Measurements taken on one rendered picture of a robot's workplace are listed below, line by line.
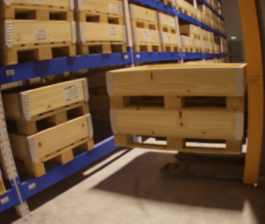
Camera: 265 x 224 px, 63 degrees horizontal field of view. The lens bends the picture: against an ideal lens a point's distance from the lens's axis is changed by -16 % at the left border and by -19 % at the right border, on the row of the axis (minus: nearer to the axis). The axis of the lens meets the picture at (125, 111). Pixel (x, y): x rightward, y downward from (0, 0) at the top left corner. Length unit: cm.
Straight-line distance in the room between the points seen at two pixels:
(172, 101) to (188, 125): 23
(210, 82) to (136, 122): 75
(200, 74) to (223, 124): 42
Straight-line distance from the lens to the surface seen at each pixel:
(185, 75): 193
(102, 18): 272
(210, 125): 196
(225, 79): 186
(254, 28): 190
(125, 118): 224
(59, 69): 215
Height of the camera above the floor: 108
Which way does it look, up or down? 11 degrees down
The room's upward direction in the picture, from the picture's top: 6 degrees counter-clockwise
